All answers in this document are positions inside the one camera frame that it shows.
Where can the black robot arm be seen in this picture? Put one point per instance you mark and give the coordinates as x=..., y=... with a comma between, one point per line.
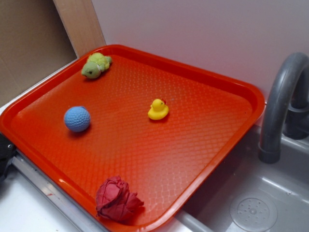
x=7, y=152

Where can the yellow rubber duck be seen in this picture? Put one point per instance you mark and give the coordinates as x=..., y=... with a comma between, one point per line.
x=158, y=109

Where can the orange plastic tray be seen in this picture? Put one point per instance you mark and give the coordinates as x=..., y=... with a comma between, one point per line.
x=163, y=161

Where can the blue dimpled ball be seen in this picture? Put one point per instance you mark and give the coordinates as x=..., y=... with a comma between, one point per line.
x=77, y=119

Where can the green plush turtle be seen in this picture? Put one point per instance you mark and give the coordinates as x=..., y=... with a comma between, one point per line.
x=96, y=64

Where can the crumpled red paper ball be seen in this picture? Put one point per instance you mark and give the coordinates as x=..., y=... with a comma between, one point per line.
x=115, y=201

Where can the grey toy sink basin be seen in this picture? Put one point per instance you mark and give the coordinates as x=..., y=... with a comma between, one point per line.
x=244, y=194

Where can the light wooden board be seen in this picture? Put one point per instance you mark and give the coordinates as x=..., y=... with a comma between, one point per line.
x=81, y=24

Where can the grey toy faucet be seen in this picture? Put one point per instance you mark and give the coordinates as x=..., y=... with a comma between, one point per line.
x=287, y=110

